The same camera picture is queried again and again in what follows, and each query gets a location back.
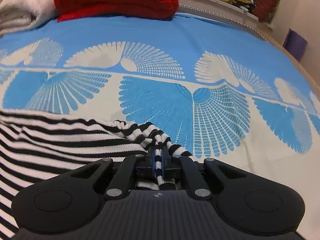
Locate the blue white patterned bedsheet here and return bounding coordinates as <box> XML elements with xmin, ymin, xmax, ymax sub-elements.
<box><xmin>1</xmin><ymin>13</ymin><xmax>319</xmax><ymax>239</ymax></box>

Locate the cream folded quilt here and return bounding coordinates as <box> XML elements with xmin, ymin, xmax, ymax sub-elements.
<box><xmin>1</xmin><ymin>0</ymin><xmax>57</xmax><ymax>36</ymax></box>

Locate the striped white vest sweater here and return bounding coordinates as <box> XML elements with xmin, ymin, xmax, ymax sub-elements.
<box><xmin>1</xmin><ymin>109</ymin><xmax>190</xmax><ymax>239</ymax></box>

